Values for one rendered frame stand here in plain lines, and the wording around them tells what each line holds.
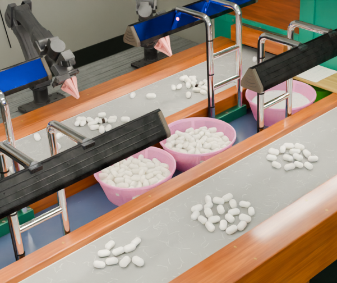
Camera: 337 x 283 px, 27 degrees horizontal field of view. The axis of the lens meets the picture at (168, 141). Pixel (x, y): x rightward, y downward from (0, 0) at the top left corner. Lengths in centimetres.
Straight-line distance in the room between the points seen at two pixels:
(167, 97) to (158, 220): 82
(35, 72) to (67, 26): 270
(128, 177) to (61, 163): 61
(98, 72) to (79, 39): 181
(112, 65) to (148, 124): 149
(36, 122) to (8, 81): 46
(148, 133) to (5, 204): 43
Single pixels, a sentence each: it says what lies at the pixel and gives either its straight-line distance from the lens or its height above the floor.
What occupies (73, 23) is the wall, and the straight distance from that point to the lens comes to 496.
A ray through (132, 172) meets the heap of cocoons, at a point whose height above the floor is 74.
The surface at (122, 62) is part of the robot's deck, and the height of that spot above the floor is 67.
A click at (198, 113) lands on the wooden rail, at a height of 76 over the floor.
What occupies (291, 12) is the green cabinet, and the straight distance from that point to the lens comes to 298.
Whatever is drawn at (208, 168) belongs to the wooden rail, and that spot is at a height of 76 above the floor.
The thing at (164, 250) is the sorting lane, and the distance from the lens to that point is 195.
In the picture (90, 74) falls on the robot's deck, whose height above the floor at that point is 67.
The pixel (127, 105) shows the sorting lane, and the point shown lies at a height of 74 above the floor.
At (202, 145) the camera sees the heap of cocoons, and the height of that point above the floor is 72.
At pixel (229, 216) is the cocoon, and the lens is 203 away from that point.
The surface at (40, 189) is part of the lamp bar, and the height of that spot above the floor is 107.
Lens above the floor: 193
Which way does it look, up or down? 29 degrees down
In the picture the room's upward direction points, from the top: 4 degrees counter-clockwise
